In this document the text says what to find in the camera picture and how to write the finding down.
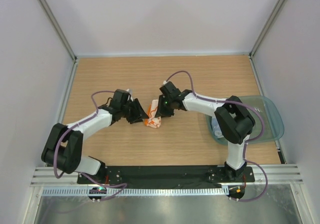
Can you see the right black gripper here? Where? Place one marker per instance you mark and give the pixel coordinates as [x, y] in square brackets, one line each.
[161, 112]

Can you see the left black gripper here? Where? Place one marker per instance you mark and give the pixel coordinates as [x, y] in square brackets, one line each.
[139, 114]

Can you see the orange white patterned towel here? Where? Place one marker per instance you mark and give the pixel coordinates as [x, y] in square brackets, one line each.
[153, 121]

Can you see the blue bear towel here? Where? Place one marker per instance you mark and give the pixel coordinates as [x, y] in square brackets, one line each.
[216, 130]

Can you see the clear teal plastic container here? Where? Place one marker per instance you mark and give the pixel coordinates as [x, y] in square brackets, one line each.
[273, 124]

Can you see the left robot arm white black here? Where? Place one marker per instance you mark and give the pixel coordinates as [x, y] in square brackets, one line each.
[64, 146]

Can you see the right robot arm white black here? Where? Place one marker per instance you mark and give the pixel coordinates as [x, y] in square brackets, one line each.
[234, 120]

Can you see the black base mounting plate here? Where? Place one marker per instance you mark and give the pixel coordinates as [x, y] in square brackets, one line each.
[173, 177]

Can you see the white slotted cable duct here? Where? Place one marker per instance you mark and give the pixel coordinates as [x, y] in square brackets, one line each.
[92, 191]

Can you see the aluminium frame rail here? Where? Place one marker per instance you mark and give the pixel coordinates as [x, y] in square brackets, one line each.
[275, 174]

